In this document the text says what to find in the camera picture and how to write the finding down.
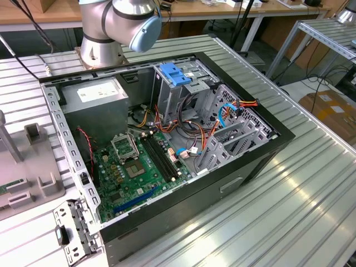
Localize blue SATA wire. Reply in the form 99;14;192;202
218;102;241;129

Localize orange red power wire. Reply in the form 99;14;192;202
200;98;260;156

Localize metal disk bay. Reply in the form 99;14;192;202
194;84;280;178

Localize blue SATA plug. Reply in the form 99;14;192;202
176;148;192;160

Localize white board connector block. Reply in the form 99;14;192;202
167;148;179;164

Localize black RAM slot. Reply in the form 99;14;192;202
140;135;171;184
147;133;176;180
150;132;180;179
144;134;174;182

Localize metal optical drive cage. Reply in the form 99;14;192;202
151;60;220;125

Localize green motherboard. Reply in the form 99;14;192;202
93;130;192;223

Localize CPU socket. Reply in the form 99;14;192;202
123;159;147;179

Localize blue plastic drive latch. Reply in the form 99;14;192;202
160;63;192;87

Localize metal socket cover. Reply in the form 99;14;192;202
110;132;140;162

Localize black open PC case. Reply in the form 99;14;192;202
38;51;296;265

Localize blue expansion slot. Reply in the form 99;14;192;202
112;185;159;215

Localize grey power supply unit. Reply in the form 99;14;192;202
60;77;130;142

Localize black tripod stand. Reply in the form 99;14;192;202
207;0;258;58

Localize brown cardboard sheet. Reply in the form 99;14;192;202
261;16;337;70

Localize grey parts rack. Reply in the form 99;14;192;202
0;110;67;221

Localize cardboard box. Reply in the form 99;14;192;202
298;88;356;141

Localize metal slat shelf table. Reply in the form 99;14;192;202
265;18;356;80

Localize green RAM stick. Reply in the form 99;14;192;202
0;179;25;195

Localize orange wire bundle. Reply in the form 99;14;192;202
154;103;208;140

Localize yellow black power wires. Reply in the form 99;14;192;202
130;103;152;129

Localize red black fan wire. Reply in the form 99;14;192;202
76;126;95;179

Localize wooden desk white frame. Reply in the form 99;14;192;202
0;0;332;53

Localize metal card retention bracket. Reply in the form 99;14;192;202
52;197;103;265

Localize grey cable with plug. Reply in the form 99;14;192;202
35;53;53;77

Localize black blue bracket latch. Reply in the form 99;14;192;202
55;224;71;246

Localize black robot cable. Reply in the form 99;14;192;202
0;33;41;81

